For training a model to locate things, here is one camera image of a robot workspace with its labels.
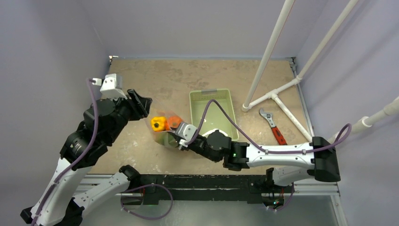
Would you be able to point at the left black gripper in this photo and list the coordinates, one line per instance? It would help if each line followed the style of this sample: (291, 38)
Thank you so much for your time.
(141, 105)

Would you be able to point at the yellow bell pepper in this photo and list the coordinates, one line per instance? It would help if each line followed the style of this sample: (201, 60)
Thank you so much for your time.
(159, 123)

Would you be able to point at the clear pink zip bag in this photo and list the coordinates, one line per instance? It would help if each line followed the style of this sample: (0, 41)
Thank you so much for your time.
(161, 112)

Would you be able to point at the green plastic basket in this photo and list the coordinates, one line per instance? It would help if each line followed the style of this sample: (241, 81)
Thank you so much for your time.
(215, 119)

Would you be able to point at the small orange pumpkin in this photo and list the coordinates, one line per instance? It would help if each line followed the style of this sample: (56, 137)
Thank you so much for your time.
(173, 122)

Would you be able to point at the green orange mango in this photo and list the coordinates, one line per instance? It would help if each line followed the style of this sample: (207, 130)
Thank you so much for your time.
(162, 138)

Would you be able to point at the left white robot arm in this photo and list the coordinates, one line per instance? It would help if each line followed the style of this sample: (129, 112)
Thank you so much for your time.
(59, 206)

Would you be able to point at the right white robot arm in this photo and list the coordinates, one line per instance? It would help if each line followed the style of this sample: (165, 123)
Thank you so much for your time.
(288, 163)

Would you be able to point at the metal adjustable wrench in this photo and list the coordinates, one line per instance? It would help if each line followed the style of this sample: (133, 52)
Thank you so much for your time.
(275, 130)

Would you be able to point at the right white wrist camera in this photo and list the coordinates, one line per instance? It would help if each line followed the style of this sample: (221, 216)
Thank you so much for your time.
(185, 132)

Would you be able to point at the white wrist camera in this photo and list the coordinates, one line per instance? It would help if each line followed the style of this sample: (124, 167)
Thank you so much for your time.
(185, 132)
(110, 86)

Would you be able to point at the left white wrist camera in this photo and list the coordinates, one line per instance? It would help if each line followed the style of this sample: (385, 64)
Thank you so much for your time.
(110, 86)

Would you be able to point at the black base frame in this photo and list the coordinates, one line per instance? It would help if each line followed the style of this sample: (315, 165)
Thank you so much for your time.
(252, 189)

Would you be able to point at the white pipe frame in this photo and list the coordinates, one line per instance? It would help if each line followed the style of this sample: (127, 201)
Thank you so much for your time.
(273, 94)

